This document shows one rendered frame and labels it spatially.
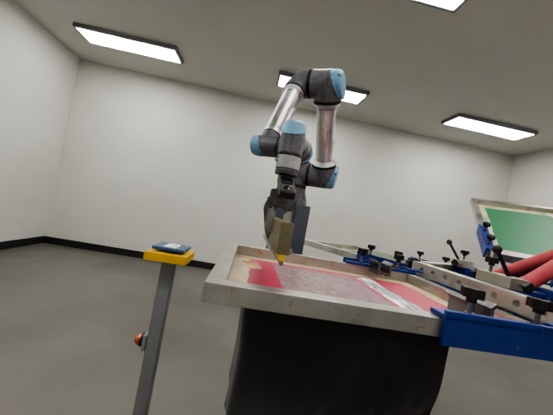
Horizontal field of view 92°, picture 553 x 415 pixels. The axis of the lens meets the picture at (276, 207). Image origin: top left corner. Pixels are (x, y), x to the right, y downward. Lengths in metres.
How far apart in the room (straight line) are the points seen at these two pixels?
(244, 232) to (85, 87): 3.48
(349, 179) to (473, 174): 2.38
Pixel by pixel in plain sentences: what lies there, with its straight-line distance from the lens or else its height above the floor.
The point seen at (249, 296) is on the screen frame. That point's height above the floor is 0.98.
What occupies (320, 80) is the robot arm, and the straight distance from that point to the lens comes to 1.20.
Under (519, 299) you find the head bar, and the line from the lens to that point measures 1.01.
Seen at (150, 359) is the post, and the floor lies 0.60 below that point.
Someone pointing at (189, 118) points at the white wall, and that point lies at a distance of 4.95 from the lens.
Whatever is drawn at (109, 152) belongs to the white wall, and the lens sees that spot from 5.22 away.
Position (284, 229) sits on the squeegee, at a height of 1.11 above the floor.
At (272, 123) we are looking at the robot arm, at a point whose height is 1.46.
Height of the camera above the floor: 1.14
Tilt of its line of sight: 1 degrees up
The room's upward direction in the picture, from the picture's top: 10 degrees clockwise
